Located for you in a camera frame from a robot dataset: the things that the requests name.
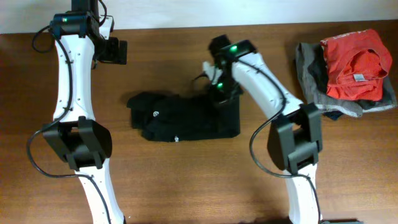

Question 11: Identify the grey folded garment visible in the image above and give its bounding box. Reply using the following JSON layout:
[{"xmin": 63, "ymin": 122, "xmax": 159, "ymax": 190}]
[{"xmin": 295, "ymin": 43, "xmax": 397, "ymax": 120}]

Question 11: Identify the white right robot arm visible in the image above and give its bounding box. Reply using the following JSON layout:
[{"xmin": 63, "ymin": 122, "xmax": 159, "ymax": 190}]
[{"xmin": 203, "ymin": 35, "xmax": 322, "ymax": 223}]

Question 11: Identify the red folded shirt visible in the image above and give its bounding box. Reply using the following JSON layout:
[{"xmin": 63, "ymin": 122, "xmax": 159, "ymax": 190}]
[{"xmin": 320, "ymin": 29, "xmax": 392, "ymax": 101}]

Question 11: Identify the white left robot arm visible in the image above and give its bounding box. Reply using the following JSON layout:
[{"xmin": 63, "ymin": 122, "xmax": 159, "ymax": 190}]
[{"xmin": 36, "ymin": 0, "xmax": 127, "ymax": 223}]

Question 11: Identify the black polo shirt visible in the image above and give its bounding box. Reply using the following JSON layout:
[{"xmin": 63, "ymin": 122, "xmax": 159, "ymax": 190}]
[{"xmin": 127, "ymin": 92, "xmax": 240, "ymax": 142}]

